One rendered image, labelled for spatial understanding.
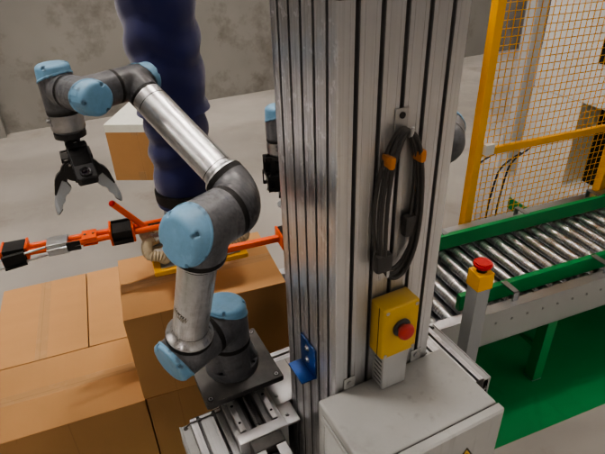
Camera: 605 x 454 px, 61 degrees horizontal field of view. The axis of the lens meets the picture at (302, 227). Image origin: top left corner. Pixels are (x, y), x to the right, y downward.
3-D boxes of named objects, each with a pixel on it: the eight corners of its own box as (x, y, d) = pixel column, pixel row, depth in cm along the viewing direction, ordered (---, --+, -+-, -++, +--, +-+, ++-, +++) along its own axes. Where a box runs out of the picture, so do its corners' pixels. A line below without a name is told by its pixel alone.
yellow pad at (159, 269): (242, 243, 198) (240, 232, 196) (248, 257, 190) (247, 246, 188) (152, 262, 189) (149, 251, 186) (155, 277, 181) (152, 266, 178)
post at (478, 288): (451, 436, 243) (483, 263, 192) (459, 448, 238) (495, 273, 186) (438, 440, 241) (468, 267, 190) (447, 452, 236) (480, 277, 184)
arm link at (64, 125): (84, 113, 115) (44, 120, 112) (88, 132, 118) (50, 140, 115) (80, 104, 121) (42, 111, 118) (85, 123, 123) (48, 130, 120)
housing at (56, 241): (71, 243, 183) (67, 232, 181) (70, 253, 178) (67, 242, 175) (49, 247, 181) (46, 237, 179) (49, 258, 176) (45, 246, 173)
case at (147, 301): (264, 301, 248) (257, 231, 227) (290, 358, 215) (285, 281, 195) (136, 333, 231) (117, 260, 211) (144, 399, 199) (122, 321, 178)
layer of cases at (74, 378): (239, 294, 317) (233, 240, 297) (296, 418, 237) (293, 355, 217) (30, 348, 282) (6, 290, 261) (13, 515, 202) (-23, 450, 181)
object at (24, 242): (32, 249, 180) (28, 237, 178) (30, 259, 174) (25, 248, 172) (5, 254, 178) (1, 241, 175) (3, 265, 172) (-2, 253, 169)
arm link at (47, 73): (44, 69, 106) (23, 64, 111) (58, 120, 112) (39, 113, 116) (78, 61, 111) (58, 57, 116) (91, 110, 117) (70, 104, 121)
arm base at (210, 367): (266, 371, 144) (264, 345, 139) (215, 391, 138) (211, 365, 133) (247, 338, 155) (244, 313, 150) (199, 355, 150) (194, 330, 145)
